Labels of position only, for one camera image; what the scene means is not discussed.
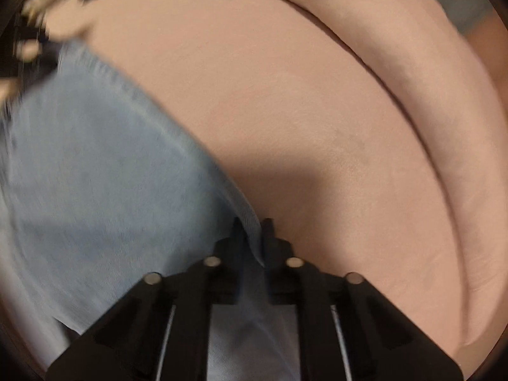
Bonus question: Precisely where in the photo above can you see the light blue denim pants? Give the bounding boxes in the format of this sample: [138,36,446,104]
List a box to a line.
[1,41,300,380]

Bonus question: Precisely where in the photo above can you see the pink bed sheet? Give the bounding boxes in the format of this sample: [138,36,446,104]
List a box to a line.
[46,0,462,352]

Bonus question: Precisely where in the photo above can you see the pink duvet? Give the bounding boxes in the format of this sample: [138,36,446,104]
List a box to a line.
[210,0,508,378]

